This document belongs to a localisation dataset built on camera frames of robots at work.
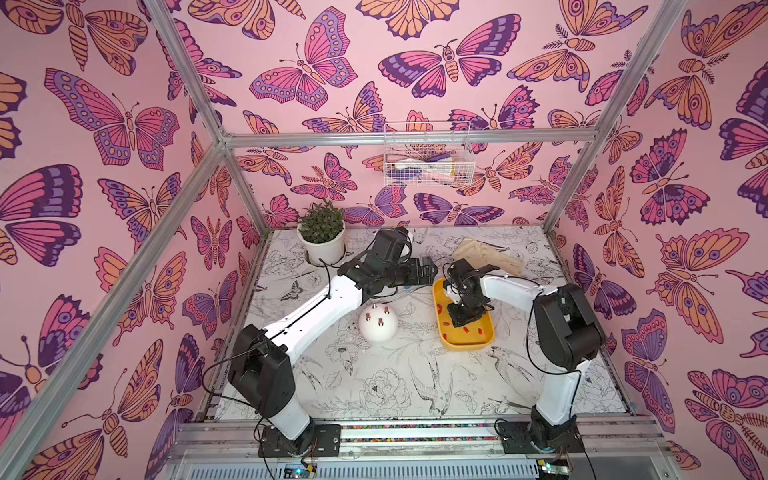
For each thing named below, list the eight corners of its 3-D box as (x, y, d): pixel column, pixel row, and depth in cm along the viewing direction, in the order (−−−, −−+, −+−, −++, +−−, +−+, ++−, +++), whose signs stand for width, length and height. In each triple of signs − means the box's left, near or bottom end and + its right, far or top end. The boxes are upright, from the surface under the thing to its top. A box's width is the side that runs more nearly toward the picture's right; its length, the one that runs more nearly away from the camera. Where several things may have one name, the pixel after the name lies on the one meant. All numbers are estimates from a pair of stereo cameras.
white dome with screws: (361, 347, 92) (357, 330, 82) (363, 322, 97) (359, 303, 88) (397, 346, 91) (397, 329, 82) (397, 322, 97) (397, 303, 88)
